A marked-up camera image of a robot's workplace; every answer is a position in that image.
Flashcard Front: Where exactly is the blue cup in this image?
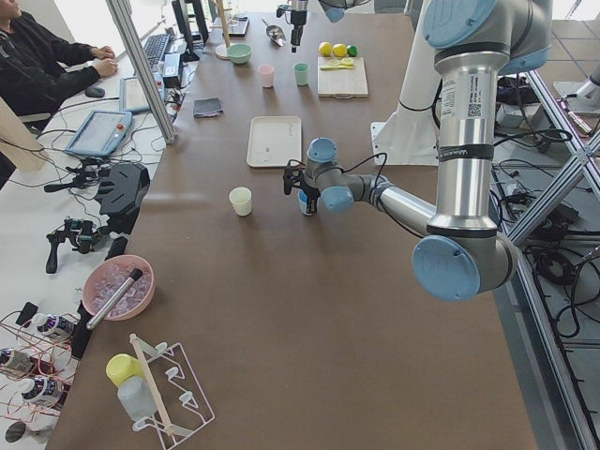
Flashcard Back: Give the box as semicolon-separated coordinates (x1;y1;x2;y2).
297;190;315;216

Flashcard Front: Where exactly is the green cup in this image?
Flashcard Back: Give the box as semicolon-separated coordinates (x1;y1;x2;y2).
293;63;309;86

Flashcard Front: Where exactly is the pink cup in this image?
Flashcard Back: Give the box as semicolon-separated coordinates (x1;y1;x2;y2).
257;65;275;88

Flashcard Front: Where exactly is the cream yellow cup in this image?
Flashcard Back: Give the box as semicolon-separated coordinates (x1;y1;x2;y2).
229;187;252;217

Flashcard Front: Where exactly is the beige rabbit tray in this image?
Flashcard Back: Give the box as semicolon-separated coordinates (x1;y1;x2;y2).
247;116;302;168

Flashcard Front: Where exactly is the metal scoop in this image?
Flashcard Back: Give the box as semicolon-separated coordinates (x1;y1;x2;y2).
262;17;287;47

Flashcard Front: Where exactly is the lower whole lemon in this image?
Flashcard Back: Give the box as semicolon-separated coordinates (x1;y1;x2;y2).
318;41;332;57

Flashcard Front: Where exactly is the whole lemon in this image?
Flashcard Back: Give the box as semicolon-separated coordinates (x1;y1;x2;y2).
318;41;332;57
332;43;348;57

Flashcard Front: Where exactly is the upper whole lemon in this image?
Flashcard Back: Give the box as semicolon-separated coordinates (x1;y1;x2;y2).
332;43;348;57

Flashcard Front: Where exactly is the yellow plastic knife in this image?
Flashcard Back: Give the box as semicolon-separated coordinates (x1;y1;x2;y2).
319;65;354;71

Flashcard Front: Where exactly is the green bowl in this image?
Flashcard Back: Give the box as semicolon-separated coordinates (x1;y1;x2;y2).
227;43;252;65

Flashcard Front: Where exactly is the wooden cutting board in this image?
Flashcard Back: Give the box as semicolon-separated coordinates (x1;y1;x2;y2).
318;56;368;98

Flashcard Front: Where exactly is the wooden stand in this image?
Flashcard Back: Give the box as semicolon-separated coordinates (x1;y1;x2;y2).
213;0;231;60

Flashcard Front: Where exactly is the grey cloth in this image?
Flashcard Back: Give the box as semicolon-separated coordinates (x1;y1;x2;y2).
193;97;223;118

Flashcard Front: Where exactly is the black keyboard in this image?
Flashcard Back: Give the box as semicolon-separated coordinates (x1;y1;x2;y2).
142;34;171;71

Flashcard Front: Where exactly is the blue teach pendant far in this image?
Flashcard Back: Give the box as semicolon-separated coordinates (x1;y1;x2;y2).
119;72;166;114

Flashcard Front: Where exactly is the blue teach pendant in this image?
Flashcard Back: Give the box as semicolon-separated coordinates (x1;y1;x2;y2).
65;111;132;158
119;72;166;114

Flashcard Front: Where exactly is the metal tube in bowl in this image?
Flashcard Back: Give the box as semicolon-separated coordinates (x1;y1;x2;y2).
85;268;143;330

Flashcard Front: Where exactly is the computer mouse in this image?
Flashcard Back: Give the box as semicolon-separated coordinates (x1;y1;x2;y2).
84;86;105;98

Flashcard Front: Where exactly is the blue teach pendant near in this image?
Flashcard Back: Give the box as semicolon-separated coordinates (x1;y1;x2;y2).
65;111;132;158

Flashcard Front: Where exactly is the pink bowl with ice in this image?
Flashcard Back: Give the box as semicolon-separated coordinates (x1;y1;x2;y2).
82;255;156;322

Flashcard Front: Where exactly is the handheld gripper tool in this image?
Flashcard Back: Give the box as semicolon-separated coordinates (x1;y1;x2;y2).
45;217;109;274

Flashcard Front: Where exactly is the yellow cup on rack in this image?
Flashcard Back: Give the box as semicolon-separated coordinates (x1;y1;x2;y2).
105;353;143;387

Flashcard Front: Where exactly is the clear plastic cup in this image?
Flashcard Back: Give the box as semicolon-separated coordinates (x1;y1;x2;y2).
117;375;158;422

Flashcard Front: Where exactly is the seated person in black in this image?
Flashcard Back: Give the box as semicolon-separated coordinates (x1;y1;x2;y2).
0;0;118;132

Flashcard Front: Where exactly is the wooden stick on rack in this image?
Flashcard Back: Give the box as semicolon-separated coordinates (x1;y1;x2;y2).
129;334;174;436

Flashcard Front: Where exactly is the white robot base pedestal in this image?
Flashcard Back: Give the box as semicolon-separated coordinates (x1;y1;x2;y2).
370;1;441;166

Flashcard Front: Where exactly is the aluminium frame post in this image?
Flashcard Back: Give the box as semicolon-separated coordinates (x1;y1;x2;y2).
106;0;177;144

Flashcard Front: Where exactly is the white wire dish rack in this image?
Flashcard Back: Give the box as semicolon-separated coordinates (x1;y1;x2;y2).
132;340;216;449

